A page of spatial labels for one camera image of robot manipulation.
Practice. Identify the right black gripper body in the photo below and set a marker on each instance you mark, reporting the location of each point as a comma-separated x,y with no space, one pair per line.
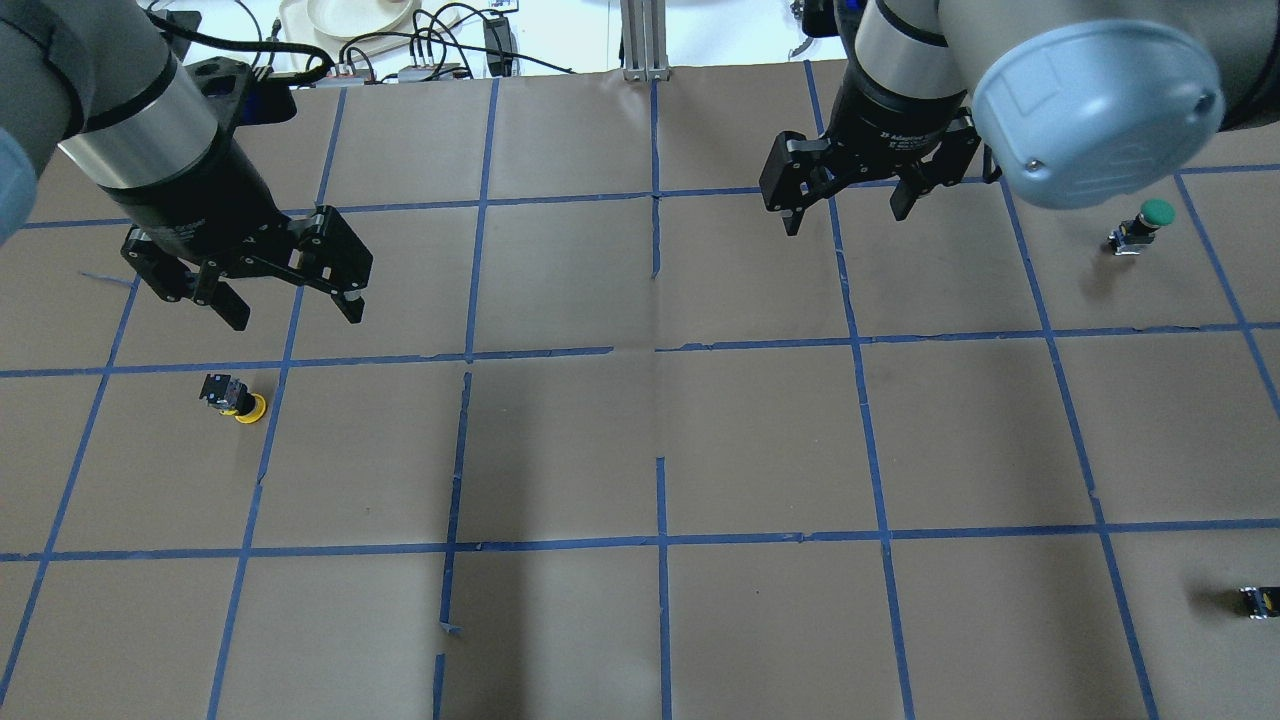
893,118

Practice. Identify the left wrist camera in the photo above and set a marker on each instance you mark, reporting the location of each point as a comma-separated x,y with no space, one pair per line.
240,95

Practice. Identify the beige plate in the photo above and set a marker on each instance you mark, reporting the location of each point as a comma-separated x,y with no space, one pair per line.
348,19

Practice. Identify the beige tray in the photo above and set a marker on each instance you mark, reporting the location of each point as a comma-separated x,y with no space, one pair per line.
297,28

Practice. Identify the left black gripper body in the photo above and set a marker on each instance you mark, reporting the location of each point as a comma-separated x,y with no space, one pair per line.
192,203

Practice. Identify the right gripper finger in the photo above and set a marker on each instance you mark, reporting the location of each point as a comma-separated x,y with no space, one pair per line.
795,177
947,165

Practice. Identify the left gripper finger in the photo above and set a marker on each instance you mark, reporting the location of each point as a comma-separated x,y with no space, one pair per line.
173,280
327,255

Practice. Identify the black switch block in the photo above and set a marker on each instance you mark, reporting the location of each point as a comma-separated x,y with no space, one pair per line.
1260,601

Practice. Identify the black power adapter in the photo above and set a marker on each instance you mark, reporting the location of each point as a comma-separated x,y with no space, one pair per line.
499,46

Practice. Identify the green push button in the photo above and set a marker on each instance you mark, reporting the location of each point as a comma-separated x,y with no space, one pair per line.
1132,237

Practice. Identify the yellow push button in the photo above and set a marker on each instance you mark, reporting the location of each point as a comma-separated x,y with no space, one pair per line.
232,397

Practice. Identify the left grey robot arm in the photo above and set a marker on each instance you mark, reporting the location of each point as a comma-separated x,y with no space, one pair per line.
147,109

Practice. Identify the aluminium frame post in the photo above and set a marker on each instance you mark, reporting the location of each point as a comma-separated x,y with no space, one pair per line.
644,41

